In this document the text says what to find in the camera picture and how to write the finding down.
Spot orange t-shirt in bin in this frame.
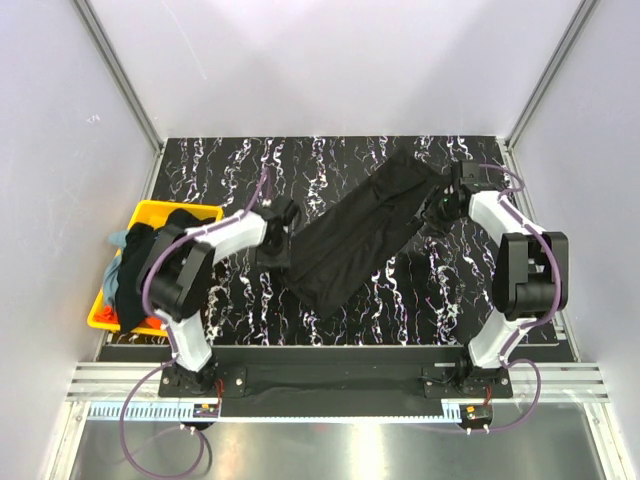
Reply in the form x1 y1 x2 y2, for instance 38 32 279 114
93 306 162 330

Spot small connector box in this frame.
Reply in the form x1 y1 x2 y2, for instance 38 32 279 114
461 404 493 424
192 403 220 419

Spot yellow plastic bin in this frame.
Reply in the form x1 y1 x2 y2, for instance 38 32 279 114
87 200 224 338

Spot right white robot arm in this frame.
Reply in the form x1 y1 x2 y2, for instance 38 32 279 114
421 161 569 397

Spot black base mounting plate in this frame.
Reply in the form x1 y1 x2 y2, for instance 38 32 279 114
159 346 513 419

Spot aluminium frame post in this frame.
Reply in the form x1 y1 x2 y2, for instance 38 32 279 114
69 0 166 154
504 0 600 151

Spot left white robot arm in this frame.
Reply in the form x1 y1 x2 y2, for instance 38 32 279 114
137 197 300 396

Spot right small connector box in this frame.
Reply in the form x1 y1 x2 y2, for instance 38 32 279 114
461 404 493 424

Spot left aluminium frame post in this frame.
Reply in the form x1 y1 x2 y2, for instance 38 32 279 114
69 0 166 154

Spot black t-shirt with blue print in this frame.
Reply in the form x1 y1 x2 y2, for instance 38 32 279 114
113 209 203 334

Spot aluminium front rail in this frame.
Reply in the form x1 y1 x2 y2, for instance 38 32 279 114
68 362 609 403

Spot right aluminium frame post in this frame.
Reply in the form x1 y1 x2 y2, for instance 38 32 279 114
504 0 600 151

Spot grey-blue t-shirt in bin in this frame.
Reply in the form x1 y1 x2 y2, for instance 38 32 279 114
102 230 129 309

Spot left small connector box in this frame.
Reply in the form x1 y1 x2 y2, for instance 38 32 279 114
192 403 220 419

